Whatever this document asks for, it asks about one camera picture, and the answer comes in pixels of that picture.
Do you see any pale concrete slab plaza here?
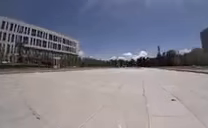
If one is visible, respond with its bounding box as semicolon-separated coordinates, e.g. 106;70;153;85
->
0;67;208;128

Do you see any dark tower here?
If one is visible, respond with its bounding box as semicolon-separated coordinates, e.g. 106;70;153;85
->
156;45;162;58

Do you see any white building with window grid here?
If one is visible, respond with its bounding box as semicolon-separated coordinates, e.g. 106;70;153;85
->
0;15;81;69

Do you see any row of trees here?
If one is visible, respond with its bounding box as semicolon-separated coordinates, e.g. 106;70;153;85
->
79;48;208;68

